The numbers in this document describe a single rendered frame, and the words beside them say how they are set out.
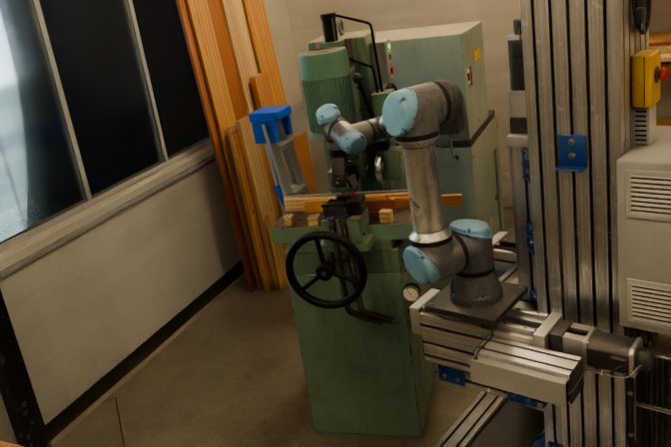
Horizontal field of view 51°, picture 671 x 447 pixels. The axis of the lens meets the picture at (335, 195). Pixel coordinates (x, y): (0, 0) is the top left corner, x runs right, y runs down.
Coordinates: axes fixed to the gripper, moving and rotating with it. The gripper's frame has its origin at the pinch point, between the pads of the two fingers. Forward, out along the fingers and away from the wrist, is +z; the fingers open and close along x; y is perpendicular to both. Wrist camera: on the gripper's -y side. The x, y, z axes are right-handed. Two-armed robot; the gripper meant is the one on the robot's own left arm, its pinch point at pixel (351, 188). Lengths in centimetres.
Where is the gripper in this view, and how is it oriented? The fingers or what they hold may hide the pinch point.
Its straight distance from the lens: 242.4
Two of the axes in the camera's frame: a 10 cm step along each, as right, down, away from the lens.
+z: 2.5, 6.4, 7.2
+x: -9.6, 0.5, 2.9
